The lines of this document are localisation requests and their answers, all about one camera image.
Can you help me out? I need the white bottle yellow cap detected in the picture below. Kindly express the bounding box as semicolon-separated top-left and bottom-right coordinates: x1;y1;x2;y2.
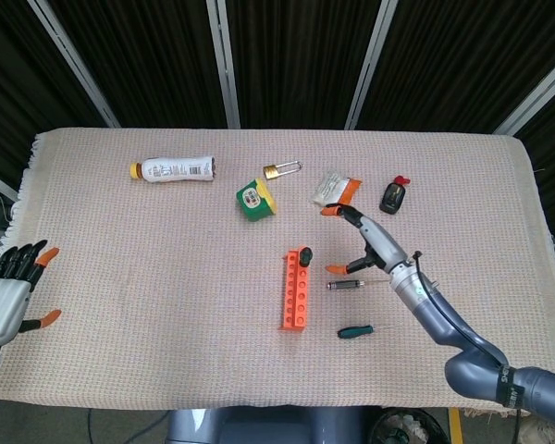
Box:
129;156;218;184

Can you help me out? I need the green box yellow lid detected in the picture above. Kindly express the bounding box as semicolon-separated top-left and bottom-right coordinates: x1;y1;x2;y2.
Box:
235;179;278;223

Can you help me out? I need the white orange snack packet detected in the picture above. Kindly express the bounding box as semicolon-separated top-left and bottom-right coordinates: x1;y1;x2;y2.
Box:
310;172;364;208

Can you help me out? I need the small black bottle red cap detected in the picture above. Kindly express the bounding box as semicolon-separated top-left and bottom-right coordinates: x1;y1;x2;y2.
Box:
378;175;412;216

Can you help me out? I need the silver metal precision screwdriver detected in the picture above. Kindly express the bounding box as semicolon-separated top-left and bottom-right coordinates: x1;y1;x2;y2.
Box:
326;278;390;291

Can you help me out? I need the beige woven tablecloth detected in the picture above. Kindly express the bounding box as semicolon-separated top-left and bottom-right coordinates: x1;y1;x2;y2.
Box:
0;128;555;416

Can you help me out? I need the stubby green black screwdriver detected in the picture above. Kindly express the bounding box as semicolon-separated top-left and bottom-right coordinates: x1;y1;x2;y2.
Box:
337;325;395;340

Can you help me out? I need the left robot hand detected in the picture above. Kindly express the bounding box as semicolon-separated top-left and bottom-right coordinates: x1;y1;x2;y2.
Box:
0;239;63;348

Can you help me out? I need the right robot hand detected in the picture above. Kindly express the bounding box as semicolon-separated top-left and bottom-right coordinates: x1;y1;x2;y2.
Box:
321;203;411;278

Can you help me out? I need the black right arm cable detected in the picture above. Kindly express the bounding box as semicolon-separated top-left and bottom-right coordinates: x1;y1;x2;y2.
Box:
410;251;524;444

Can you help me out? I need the black waste bin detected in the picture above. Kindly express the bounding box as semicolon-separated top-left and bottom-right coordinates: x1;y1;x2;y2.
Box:
369;406;450;444

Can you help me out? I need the orange screwdriver holder rack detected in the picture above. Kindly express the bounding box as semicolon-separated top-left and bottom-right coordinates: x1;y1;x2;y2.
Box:
277;245;312;332

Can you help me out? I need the brass padlock long shackle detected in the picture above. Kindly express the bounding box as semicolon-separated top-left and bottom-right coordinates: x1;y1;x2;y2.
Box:
263;159;302;181

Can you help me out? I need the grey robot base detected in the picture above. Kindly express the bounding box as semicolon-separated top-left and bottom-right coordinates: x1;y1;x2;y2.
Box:
166;405;384;444

